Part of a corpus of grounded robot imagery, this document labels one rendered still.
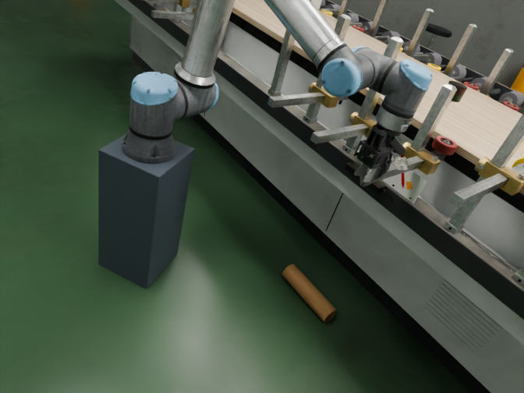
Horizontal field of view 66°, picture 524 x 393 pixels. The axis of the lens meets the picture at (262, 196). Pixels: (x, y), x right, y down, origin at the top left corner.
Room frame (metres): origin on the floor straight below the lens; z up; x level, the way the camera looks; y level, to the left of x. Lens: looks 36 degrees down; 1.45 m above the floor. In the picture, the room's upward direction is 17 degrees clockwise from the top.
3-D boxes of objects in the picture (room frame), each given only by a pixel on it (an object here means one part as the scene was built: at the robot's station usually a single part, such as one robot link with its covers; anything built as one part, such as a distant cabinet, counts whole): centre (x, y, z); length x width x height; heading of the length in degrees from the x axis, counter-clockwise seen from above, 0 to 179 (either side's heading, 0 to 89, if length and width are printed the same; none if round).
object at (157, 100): (1.26, 0.45, 0.79); 0.17 x 0.15 x 0.18; 154
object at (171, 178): (1.25, 0.45, 0.30); 0.25 x 0.25 x 0.60; 78
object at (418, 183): (1.35, -0.43, 0.75); 0.26 x 0.01 x 0.10; 47
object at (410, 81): (1.08, -0.28, 1.13); 0.10 x 0.09 x 0.12; 64
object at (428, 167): (1.33, -0.49, 0.84); 0.14 x 0.06 x 0.05; 47
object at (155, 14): (2.27, 0.66, 0.82); 0.44 x 0.03 x 0.04; 137
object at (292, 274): (1.32, -0.34, 0.04); 0.30 x 0.08 x 0.08; 47
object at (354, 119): (1.50, -0.30, 0.83); 0.14 x 0.06 x 0.05; 47
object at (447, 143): (1.40, -0.57, 0.85); 0.08 x 0.08 x 0.11
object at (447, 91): (1.35, -0.47, 0.87); 0.04 x 0.04 x 0.48; 47
